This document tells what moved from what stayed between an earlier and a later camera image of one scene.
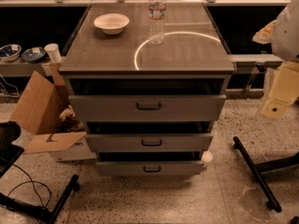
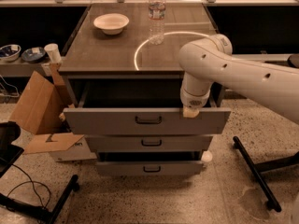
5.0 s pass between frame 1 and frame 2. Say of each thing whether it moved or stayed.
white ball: stayed
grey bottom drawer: stayed
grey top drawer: moved
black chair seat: stayed
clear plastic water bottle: stayed
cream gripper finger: moved
